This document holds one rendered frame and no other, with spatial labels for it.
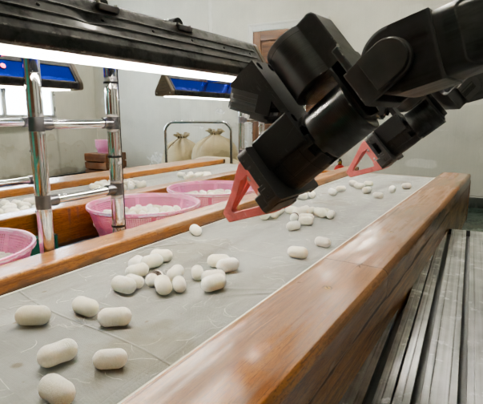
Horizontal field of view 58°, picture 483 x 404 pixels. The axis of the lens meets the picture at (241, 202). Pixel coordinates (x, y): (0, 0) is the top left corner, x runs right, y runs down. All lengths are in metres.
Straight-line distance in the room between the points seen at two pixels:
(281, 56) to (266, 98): 0.04
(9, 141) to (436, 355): 6.26
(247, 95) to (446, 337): 0.43
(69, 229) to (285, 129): 0.77
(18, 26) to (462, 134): 5.02
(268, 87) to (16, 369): 0.36
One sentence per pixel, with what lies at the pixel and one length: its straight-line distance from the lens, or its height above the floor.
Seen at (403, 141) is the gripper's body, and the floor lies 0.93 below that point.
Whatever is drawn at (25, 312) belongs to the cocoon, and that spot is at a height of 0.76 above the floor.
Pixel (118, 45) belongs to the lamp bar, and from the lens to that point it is 0.58.
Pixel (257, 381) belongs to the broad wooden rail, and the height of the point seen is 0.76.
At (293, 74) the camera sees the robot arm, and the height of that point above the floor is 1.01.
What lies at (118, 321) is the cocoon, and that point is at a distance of 0.52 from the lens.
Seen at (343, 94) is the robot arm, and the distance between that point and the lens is 0.42.
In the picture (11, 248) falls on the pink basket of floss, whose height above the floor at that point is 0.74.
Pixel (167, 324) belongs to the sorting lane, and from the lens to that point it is 0.52.
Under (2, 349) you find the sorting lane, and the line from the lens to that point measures 0.53.
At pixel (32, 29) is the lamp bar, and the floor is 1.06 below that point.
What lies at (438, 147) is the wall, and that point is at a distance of 5.32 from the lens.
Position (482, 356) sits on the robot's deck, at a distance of 0.67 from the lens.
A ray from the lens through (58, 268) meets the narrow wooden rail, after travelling 0.70.
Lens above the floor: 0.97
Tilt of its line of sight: 11 degrees down
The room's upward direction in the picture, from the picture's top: straight up
